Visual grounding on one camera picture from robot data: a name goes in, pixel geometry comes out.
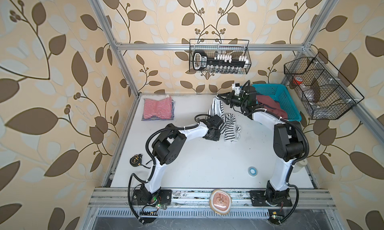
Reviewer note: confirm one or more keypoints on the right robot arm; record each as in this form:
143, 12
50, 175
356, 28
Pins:
289, 143

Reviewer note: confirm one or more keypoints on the black white striped tank top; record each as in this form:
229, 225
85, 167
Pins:
229, 128

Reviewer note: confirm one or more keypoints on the maroon tank top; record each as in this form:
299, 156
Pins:
272, 106

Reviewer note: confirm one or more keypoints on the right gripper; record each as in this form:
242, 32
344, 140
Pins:
229, 96

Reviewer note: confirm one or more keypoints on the navy striped folded tank top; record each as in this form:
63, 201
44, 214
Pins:
173, 110

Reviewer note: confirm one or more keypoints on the teal plastic basket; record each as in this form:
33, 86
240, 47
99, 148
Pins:
281, 94

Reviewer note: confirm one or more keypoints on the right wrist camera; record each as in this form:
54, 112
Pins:
237, 89

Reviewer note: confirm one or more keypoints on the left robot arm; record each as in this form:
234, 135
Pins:
163, 147

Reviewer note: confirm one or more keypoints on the black tool in basket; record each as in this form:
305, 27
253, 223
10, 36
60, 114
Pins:
200, 60

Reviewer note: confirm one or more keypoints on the white plastic cup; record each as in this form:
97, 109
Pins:
300, 165

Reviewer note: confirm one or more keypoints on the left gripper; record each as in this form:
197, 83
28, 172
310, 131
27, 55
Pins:
218, 137

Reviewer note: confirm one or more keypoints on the blue tape roll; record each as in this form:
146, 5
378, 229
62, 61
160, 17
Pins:
252, 171

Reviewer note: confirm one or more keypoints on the pink round badge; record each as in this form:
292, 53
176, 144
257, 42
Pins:
220, 202

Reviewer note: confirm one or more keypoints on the right wire basket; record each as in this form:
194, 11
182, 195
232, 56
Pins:
327, 92

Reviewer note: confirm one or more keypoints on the wire basket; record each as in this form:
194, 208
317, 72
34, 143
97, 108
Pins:
327, 92
234, 47

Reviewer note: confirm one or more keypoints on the back wire basket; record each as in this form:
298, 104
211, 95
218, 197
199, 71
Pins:
234, 47

